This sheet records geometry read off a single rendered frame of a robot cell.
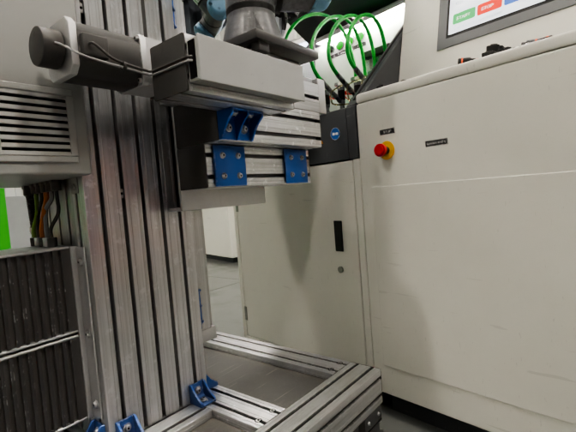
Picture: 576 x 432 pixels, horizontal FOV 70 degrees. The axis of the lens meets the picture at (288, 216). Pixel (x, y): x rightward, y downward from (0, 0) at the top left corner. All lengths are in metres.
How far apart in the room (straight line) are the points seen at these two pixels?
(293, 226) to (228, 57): 0.89
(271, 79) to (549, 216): 0.65
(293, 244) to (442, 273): 0.58
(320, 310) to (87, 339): 0.80
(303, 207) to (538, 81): 0.79
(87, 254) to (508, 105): 0.95
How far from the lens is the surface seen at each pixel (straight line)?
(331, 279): 1.39
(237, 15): 1.03
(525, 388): 1.15
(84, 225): 0.88
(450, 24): 1.47
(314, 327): 1.51
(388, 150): 1.19
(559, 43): 1.05
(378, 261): 1.25
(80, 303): 0.93
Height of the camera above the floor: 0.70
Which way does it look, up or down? 3 degrees down
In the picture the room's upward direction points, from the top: 5 degrees counter-clockwise
